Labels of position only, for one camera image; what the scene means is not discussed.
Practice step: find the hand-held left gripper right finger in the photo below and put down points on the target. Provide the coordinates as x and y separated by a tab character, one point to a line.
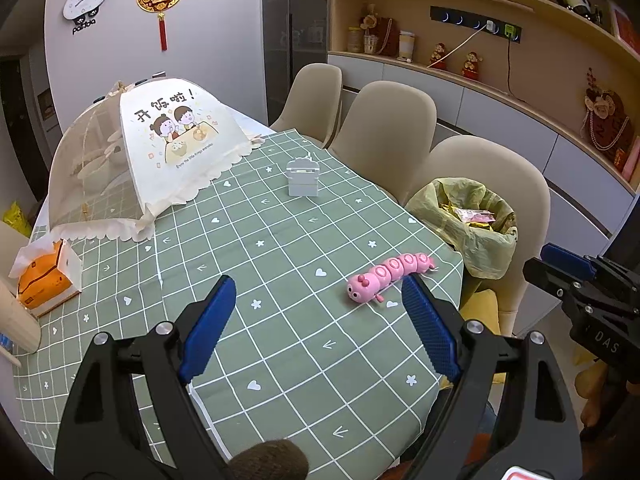
430	330

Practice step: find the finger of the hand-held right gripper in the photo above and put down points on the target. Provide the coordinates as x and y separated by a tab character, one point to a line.
545	277
567	258

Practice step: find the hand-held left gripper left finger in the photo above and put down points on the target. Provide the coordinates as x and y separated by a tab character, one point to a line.
210	325

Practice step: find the yellow-green trash bag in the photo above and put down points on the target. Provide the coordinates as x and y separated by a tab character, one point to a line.
480	255

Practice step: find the pink snack packet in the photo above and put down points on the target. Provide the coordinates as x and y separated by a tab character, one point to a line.
475	216

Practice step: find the person's right hand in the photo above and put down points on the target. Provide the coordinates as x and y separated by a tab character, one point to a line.
597	390

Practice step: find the person's left hand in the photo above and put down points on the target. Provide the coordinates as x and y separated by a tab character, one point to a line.
270	460

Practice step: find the yellow seat cushion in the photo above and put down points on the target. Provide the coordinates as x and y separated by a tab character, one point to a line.
480	312

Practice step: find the pink caterpillar toy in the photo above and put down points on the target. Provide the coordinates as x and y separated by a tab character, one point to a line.
390	272

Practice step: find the green checked tablecloth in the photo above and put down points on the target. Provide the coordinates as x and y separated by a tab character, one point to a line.
280	280

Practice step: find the beige chair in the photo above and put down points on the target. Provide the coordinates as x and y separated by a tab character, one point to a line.
385	130
495	170
310	100

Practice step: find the red packet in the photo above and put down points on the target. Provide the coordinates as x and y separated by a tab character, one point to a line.
629	160

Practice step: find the brown bag with pearls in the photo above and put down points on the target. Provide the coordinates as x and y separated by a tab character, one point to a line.
607	120

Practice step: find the orange white tissue box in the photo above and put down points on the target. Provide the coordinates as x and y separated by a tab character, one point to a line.
45	280

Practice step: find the grey toothpick holder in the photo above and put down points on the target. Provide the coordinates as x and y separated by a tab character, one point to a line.
302	177

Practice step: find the mesh food cover cartoon print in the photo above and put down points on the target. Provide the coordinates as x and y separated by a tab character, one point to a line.
175	150

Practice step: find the blue plastic object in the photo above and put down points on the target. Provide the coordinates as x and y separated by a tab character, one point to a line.
4	342

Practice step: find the red figurine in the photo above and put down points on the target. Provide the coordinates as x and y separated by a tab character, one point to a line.
471	66
438	56

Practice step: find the yellow plastic bag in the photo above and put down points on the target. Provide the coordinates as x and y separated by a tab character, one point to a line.
17	219

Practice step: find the black power strip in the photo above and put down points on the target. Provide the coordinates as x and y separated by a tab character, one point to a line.
460	19

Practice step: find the white cup with lid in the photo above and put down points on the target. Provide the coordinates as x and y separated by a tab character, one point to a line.
406	45

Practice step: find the brown bag with flowers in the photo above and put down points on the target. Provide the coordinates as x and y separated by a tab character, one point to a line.
382	35

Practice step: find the glass jar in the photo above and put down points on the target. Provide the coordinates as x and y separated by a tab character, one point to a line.
354	40

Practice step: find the dark glass cabinet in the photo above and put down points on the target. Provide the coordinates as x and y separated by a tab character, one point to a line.
295	35

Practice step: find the wooden wall shelf unit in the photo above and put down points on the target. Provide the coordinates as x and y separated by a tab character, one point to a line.
545	105

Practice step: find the red picture frame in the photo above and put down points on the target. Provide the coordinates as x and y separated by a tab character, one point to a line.
625	27

